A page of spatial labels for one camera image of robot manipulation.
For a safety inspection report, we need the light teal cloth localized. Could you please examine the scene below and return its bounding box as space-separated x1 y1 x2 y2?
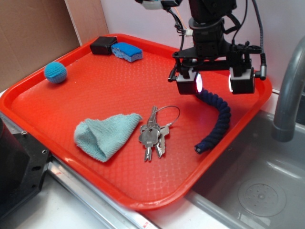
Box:
74 113 142 163

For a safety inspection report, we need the brown cardboard panel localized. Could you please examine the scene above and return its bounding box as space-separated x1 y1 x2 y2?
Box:
0 0 108 91

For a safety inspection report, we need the red plastic tray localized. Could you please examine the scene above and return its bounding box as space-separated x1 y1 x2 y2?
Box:
0 34 272 211

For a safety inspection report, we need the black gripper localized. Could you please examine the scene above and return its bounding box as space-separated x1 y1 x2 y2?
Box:
168 18 263 94

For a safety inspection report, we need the blue sponge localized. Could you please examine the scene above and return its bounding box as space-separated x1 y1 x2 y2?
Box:
111 42 143 62

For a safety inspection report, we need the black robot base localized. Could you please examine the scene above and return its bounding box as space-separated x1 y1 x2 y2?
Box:
0 121 50 220

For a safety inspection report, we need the dark blue twisted rope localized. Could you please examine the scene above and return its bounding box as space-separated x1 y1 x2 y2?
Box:
194 87 232 155

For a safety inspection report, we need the small black box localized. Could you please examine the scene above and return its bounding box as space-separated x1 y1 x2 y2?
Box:
90 36 117 55

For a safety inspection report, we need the grey sink basin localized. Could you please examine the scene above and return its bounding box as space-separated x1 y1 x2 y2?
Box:
186 112 305 229

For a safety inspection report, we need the bunch of silver keys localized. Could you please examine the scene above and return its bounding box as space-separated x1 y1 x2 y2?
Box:
138 105 181 162

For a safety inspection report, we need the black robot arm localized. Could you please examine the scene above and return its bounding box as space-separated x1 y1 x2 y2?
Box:
168 0 266 94

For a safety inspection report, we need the blue crocheted ball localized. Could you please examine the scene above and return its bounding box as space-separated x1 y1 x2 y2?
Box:
44 62 67 84

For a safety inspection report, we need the black braided cable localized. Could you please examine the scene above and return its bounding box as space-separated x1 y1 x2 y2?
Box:
252 0 267 81

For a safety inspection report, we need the grey faucet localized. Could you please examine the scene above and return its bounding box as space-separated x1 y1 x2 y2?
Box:
272 38 305 142

